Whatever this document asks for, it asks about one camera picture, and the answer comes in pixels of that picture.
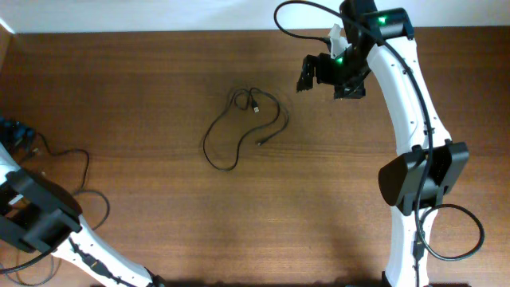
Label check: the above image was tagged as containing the black USB cable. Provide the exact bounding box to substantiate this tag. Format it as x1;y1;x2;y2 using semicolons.
202;87;290;172

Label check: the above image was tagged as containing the black thin split cable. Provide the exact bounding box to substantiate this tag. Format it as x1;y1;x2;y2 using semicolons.
23;131;111;232

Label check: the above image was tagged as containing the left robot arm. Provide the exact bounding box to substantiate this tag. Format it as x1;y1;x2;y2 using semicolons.
1;118;166;286

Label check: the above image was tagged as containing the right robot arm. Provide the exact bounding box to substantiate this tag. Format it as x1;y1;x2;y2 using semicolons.
296;1;469;286

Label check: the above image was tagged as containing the left camera cable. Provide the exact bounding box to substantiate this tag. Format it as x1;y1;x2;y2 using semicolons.
0;238;136;287

